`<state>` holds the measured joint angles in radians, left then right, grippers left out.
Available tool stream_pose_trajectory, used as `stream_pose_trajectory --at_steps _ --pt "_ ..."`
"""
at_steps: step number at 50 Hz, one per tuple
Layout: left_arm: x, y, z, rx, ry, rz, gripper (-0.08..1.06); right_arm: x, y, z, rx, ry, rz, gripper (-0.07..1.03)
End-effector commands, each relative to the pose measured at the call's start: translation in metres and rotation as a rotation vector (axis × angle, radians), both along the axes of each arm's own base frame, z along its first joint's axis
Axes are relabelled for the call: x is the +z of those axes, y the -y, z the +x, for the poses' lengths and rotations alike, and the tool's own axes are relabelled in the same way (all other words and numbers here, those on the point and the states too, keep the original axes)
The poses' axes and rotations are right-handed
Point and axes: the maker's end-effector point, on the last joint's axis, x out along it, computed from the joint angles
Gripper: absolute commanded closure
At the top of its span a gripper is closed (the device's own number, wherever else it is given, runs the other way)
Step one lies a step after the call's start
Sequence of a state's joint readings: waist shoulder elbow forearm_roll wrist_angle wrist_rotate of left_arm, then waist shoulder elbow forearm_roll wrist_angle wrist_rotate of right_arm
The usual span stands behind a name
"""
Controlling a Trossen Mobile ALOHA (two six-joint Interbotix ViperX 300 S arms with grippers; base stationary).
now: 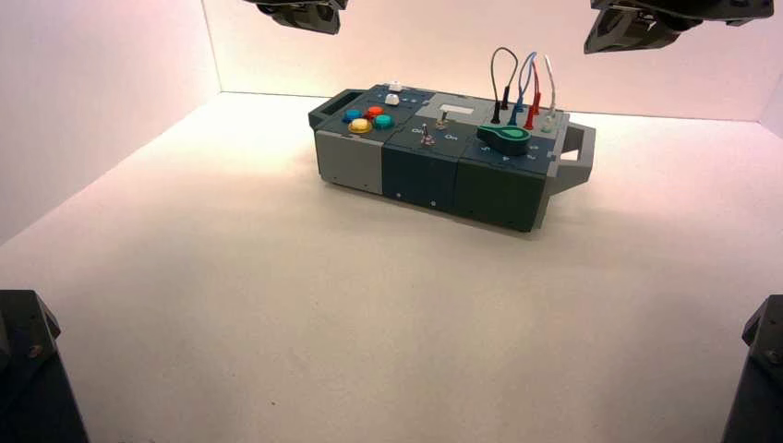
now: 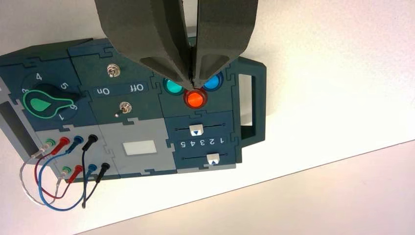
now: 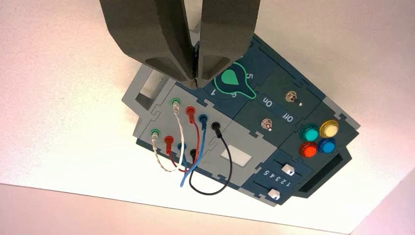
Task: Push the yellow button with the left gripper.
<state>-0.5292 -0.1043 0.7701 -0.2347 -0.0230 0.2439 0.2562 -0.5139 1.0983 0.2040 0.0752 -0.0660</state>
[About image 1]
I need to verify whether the blue patch cable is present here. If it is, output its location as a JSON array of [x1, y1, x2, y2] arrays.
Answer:
[[507, 51, 539, 127]]

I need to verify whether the red patch cable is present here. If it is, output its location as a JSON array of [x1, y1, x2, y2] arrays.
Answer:
[[524, 57, 544, 131]]

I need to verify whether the green rotary knob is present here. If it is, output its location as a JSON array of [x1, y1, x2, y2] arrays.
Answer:
[[476, 124, 532, 157]]

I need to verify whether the grey and teal control box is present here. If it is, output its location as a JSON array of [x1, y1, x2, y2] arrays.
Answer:
[[307, 83, 597, 233]]

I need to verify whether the white patch cable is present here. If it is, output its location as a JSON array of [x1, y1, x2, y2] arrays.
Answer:
[[540, 54, 559, 134]]

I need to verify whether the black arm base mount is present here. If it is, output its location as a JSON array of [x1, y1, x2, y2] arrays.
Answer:
[[0, 289, 90, 443], [721, 294, 783, 443]]

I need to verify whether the black patch cable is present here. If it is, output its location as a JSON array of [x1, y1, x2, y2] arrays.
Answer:
[[489, 46, 521, 126]]

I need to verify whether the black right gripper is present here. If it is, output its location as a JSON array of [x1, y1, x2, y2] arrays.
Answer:
[[584, 9, 703, 55]]

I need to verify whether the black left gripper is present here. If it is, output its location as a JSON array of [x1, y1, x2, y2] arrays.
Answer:
[[257, 3, 342, 35]]

